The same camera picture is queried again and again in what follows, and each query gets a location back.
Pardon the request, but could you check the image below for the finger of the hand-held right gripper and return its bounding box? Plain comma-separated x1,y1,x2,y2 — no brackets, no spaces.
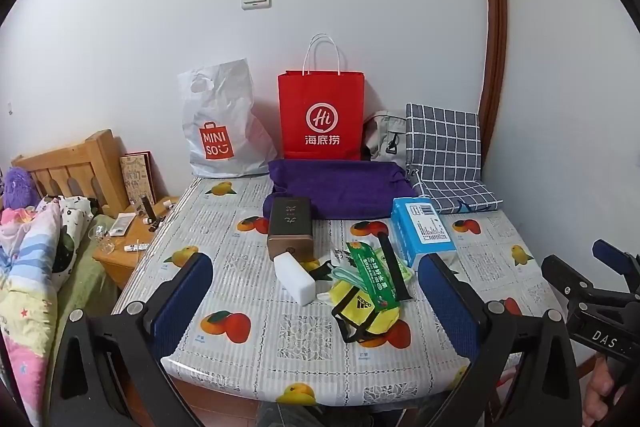
592,239,640,294
541,254,640,308

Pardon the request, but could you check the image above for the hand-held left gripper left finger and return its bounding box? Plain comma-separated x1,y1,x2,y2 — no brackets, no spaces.
47,252,216,427

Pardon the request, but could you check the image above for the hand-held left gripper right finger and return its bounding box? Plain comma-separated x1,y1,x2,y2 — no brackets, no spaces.
417,252,586,427

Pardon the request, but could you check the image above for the green wipes packet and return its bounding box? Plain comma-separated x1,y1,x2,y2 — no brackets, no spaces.
345,241,401,308

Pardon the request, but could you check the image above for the yellow mesh pouch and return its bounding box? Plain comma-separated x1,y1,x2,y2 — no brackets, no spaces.
330,284,401,343

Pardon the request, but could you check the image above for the white sponge block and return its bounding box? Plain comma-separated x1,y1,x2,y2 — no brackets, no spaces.
273,252,317,306

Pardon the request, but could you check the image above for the person's right hand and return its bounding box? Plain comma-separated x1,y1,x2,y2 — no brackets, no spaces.
585,357,627,427

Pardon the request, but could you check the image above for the blue tissue box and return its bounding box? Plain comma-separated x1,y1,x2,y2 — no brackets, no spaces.
390,197,458,269

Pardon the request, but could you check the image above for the wooden nightstand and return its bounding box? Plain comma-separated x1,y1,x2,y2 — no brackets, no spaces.
92,196,181,293

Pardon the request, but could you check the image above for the green bedsheet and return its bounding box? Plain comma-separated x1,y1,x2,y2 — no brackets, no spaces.
47,214,121,358

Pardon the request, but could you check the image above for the fruit print tablecloth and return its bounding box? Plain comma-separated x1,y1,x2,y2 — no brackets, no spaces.
111,177,563,408

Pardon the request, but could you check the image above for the black and white print cloth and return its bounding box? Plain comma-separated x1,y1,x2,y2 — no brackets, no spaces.
37,196,99,290

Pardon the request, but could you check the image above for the brown hardcover book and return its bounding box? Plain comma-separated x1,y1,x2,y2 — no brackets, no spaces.
119,151,157,208

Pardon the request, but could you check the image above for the purple towel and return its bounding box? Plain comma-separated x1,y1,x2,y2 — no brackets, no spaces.
262,159,418,222

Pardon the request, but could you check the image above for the grey checked cloth bag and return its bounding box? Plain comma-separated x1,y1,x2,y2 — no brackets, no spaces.
404,103,503,214

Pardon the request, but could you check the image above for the pastel print quilt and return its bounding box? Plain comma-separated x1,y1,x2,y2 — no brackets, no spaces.
0,199,63,427

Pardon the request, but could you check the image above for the grey fabric bag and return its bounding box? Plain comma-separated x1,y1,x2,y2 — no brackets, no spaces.
362,111,408,164

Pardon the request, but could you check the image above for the wooden bed headboard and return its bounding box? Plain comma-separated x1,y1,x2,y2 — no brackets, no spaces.
11,129,131,215

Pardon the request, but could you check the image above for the white plastic shopping bag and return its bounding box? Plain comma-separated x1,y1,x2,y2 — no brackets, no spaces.
177,58,278,179

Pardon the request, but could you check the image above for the purple plush toy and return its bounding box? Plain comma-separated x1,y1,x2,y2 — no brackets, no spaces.
2,167,40,210

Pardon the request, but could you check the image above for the red paper bag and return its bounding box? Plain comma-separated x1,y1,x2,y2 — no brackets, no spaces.
277,33,366,162

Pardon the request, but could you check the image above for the black strap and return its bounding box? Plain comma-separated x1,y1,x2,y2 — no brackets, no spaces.
377,232,413,300

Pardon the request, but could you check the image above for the brown wooden door frame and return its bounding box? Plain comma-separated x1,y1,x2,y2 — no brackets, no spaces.
475,0,508,182

